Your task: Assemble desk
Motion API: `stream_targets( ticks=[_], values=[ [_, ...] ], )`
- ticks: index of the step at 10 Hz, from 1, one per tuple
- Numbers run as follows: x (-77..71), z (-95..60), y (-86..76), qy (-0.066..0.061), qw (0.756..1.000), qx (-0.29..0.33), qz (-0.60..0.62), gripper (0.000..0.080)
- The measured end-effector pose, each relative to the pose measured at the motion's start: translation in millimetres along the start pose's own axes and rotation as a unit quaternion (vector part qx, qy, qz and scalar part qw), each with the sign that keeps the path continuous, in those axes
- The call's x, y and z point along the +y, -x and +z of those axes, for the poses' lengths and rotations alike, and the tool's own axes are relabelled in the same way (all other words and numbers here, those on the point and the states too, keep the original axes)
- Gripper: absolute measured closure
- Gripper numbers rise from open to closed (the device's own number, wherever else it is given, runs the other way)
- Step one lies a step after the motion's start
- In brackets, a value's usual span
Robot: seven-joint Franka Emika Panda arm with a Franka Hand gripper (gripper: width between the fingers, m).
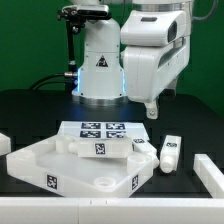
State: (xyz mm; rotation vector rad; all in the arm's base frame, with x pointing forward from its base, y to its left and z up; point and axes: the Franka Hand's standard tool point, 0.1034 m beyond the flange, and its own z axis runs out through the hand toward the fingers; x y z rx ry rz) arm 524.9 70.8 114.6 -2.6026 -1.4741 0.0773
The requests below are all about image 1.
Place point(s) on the white desk top tray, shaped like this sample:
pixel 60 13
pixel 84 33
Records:
pixel 47 164

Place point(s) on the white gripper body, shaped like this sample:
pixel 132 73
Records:
pixel 149 70

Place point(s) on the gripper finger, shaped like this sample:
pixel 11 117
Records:
pixel 151 110

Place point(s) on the white marker sheet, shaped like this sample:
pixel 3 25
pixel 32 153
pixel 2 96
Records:
pixel 90 129

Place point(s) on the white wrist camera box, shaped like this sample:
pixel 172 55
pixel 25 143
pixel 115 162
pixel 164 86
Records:
pixel 153 29

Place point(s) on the black camera stand pole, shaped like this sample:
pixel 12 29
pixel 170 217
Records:
pixel 72 66

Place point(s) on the black camera on stand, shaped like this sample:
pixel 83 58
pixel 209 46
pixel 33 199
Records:
pixel 89 12

